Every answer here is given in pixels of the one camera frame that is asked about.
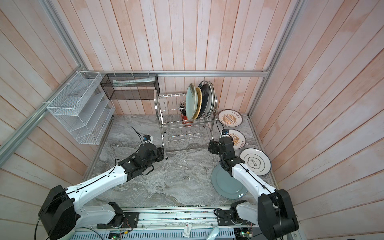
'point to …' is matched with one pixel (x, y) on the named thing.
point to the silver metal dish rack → (178, 133)
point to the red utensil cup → (184, 120)
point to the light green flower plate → (191, 101)
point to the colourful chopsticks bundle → (182, 107)
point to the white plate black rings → (256, 160)
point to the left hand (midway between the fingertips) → (160, 153)
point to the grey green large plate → (226, 185)
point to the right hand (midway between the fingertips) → (217, 141)
